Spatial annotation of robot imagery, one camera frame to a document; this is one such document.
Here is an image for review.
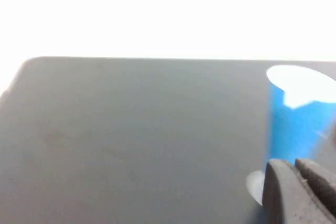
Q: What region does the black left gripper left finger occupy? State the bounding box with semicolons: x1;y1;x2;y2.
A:
261;158;335;224

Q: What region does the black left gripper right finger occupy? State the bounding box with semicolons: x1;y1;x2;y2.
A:
294;157;336;205

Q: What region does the blue taped clear measuring glass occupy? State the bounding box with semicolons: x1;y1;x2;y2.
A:
246;65;336;207

